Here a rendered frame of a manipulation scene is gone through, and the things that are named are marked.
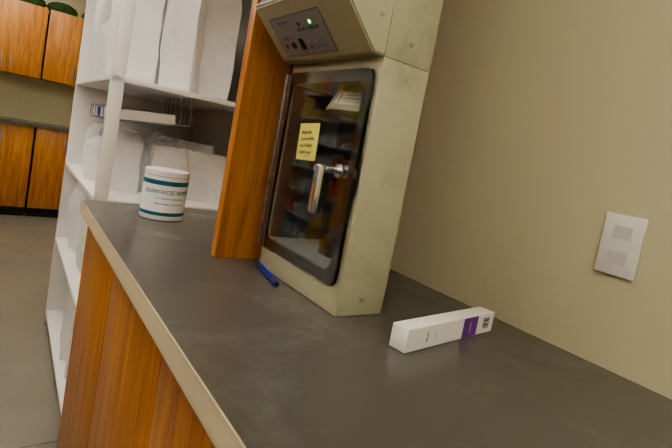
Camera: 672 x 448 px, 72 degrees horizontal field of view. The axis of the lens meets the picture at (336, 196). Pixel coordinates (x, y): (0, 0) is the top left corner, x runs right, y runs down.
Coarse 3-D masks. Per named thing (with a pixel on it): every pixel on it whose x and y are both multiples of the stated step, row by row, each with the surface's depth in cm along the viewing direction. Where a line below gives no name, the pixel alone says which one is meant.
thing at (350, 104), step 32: (320, 96) 92; (352, 96) 84; (288, 128) 102; (320, 128) 91; (352, 128) 83; (288, 160) 100; (320, 160) 90; (352, 160) 82; (288, 192) 99; (352, 192) 82; (288, 224) 98; (320, 224) 88; (288, 256) 96; (320, 256) 87
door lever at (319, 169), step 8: (320, 168) 81; (328, 168) 82; (336, 168) 84; (320, 176) 82; (336, 176) 85; (312, 184) 82; (320, 184) 82; (312, 192) 82; (320, 192) 82; (312, 200) 82; (312, 208) 82
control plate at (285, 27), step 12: (300, 12) 86; (312, 12) 83; (276, 24) 95; (288, 24) 92; (300, 24) 88; (312, 24) 85; (324, 24) 83; (288, 36) 95; (300, 36) 91; (312, 36) 88; (324, 36) 85; (300, 48) 94; (312, 48) 91; (324, 48) 88; (336, 48) 85
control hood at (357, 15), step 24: (288, 0) 86; (312, 0) 81; (336, 0) 76; (360, 0) 74; (384, 0) 77; (264, 24) 99; (336, 24) 80; (360, 24) 76; (384, 24) 78; (360, 48) 80; (384, 48) 79
